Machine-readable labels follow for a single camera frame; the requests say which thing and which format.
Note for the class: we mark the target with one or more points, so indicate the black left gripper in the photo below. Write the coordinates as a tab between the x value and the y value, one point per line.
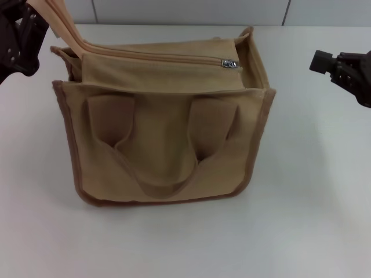
5	46

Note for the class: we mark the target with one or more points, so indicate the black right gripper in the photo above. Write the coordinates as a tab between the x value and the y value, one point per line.
365	81

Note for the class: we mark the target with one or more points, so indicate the silver metal zipper pull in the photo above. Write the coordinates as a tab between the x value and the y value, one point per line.
229	64

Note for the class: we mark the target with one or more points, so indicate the khaki canvas food bag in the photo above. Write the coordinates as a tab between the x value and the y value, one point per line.
162	139

